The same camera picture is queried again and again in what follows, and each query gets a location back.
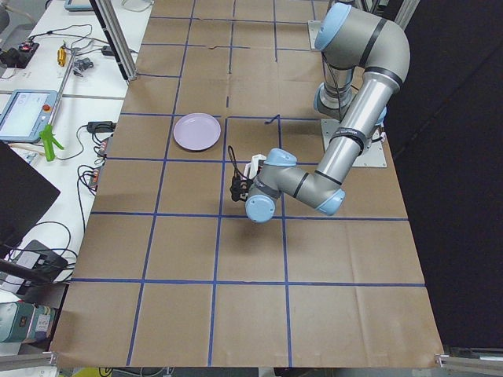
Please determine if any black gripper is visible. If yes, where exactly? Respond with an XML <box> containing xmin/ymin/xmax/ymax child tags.
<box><xmin>245</xmin><ymin>160</ymin><xmax>264</xmax><ymax>191</ymax></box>

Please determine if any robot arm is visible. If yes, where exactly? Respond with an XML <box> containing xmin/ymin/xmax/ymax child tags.
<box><xmin>245</xmin><ymin>2</ymin><xmax>410</xmax><ymax>223</ymax></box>
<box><xmin>353</xmin><ymin>0</ymin><xmax>420</xmax><ymax>30</ymax></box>

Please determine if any lilac plate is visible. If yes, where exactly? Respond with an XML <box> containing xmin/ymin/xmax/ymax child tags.
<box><xmin>173</xmin><ymin>113</ymin><xmax>221</xmax><ymax>152</ymax></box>

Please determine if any black power adapter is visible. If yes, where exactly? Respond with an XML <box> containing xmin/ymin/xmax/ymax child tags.
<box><xmin>86</xmin><ymin>121</ymin><xmax>116</xmax><ymax>134</ymax></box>

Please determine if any green plastic clamp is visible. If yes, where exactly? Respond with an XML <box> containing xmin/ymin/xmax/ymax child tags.
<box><xmin>39</xmin><ymin>124</ymin><xmax>64</xmax><ymax>162</ymax></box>

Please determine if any long metal rod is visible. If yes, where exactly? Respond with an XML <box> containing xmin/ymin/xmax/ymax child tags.
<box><xmin>47</xmin><ymin>48</ymin><xmax>76</xmax><ymax>126</ymax></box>

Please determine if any yellow tool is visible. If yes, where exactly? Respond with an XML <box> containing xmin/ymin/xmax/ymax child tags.
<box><xmin>57</xmin><ymin>46</ymin><xmax>67</xmax><ymax>67</ymax></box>

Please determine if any teach pendant tablet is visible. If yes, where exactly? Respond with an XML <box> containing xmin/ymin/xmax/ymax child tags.
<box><xmin>1</xmin><ymin>90</ymin><xmax>58</xmax><ymax>143</ymax></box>

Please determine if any black monitor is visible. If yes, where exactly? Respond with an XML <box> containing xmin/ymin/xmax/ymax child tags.
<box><xmin>1</xmin><ymin>143</ymin><xmax>60</xmax><ymax>258</ymax></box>

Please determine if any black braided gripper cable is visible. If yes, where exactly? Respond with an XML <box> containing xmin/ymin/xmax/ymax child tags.
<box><xmin>226</xmin><ymin>145</ymin><xmax>252</xmax><ymax>203</ymax></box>

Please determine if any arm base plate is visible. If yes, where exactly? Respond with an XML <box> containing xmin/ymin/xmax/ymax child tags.
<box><xmin>320</xmin><ymin>117</ymin><xmax>388</xmax><ymax>169</ymax></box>
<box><xmin>307</xmin><ymin>20</ymin><xmax>323</xmax><ymax>51</ymax></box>

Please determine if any aluminium frame post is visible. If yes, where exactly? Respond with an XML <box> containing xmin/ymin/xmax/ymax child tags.
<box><xmin>90</xmin><ymin>0</ymin><xmax>138</xmax><ymax>82</ymax></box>

